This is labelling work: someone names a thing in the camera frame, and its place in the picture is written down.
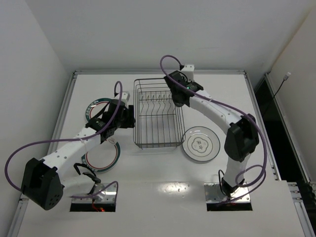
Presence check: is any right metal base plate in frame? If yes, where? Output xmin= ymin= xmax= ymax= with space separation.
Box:
xmin=204 ymin=183 xmax=251 ymax=204

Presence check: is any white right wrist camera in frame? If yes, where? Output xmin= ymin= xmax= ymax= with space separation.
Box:
xmin=180 ymin=64 xmax=195 ymax=82

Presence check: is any aluminium table frame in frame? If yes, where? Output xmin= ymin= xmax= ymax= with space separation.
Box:
xmin=17 ymin=70 xmax=313 ymax=237

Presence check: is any metal base plate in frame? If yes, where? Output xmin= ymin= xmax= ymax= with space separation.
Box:
xmin=72 ymin=181 xmax=119 ymax=204
xmin=204 ymin=183 xmax=251 ymax=204

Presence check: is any near green red rimmed plate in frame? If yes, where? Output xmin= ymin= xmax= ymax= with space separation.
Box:
xmin=81 ymin=139 xmax=121 ymax=173

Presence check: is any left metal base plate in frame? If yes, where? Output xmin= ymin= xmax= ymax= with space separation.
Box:
xmin=72 ymin=181 xmax=119 ymax=204

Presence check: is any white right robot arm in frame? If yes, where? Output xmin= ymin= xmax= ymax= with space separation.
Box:
xmin=164 ymin=71 xmax=259 ymax=197

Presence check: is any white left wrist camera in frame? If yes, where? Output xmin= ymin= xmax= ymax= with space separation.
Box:
xmin=114 ymin=91 xmax=130 ymax=104

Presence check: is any black hanging usb cable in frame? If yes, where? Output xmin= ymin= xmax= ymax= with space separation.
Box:
xmin=261 ymin=72 xmax=291 ymax=117

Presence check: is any green red rimmed plate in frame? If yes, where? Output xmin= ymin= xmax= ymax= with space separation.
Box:
xmin=84 ymin=98 xmax=111 ymax=122
xmin=81 ymin=139 xmax=121 ymax=173

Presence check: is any far green red rimmed plate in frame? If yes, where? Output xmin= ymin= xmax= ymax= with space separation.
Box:
xmin=84 ymin=98 xmax=111 ymax=122

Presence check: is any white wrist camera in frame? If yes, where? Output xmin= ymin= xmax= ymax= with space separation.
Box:
xmin=114 ymin=91 xmax=130 ymax=104
xmin=180 ymin=64 xmax=195 ymax=82

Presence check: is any grey wire dish rack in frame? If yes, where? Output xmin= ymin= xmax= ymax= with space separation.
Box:
xmin=133 ymin=79 xmax=185 ymax=149

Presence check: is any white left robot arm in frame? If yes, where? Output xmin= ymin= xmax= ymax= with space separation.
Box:
xmin=21 ymin=93 xmax=135 ymax=210

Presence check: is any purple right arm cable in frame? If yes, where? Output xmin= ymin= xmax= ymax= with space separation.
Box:
xmin=159 ymin=54 xmax=268 ymax=207

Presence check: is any white plate teal rim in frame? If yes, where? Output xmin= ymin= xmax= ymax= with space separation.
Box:
xmin=182 ymin=126 xmax=221 ymax=163

